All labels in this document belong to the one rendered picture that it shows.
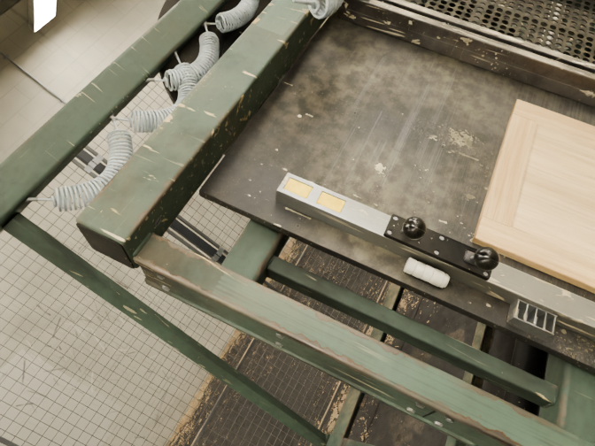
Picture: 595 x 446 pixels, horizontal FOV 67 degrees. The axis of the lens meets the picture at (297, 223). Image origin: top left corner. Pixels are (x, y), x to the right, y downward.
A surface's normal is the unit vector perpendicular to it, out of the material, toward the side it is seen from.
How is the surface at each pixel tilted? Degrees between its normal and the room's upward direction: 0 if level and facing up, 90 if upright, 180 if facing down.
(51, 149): 90
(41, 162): 90
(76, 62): 90
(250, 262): 59
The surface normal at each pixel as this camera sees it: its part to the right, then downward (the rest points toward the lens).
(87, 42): 0.49, -0.18
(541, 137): 0.07, -0.52
